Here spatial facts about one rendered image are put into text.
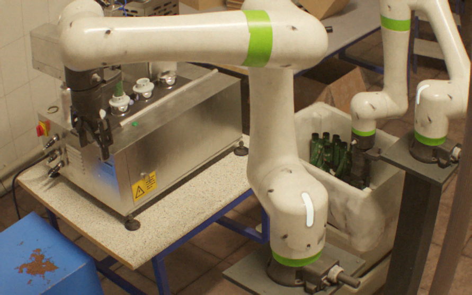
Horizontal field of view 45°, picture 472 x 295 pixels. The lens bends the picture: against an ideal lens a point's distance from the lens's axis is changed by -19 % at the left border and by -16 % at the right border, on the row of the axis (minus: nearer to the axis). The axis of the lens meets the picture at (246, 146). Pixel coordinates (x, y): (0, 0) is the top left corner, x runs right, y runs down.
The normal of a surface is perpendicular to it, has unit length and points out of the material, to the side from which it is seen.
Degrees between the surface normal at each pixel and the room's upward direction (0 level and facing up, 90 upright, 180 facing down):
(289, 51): 93
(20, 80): 90
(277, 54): 99
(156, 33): 62
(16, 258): 0
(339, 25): 0
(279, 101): 90
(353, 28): 0
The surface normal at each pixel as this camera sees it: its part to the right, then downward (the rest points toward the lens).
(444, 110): 0.22, 0.49
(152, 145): 0.77, 0.31
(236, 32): 0.22, -0.01
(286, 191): -0.24, -0.77
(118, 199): -0.63, 0.43
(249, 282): -0.04, -0.85
